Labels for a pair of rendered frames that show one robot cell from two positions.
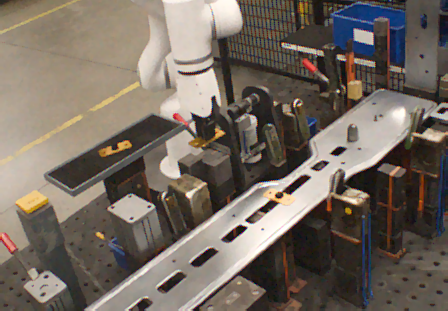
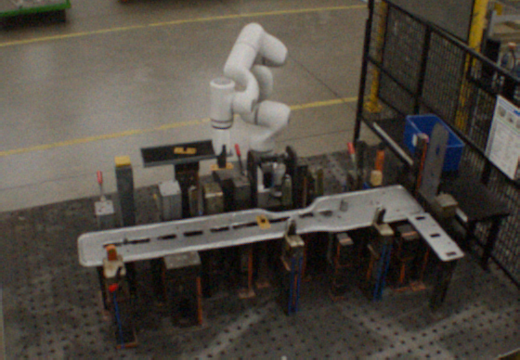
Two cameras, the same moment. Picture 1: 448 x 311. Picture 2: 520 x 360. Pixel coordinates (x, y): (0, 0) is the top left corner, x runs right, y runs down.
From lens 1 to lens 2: 1.11 m
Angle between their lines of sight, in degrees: 20
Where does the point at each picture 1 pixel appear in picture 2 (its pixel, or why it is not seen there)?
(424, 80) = (430, 192)
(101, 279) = not seen: hidden behind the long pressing
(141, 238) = (166, 207)
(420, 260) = (347, 308)
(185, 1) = (217, 87)
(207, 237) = (204, 224)
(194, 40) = (219, 109)
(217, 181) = (236, 196)
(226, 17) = (240, 104)
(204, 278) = (183, 243)
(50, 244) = (123, 188)
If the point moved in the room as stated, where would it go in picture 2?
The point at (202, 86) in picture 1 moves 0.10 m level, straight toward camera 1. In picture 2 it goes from (217, 136) to (204, 149)
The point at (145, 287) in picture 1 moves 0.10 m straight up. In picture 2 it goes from (152, 233) to (150, 212)
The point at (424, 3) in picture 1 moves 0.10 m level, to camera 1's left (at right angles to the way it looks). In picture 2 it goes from (440, 137) to (416, 132)
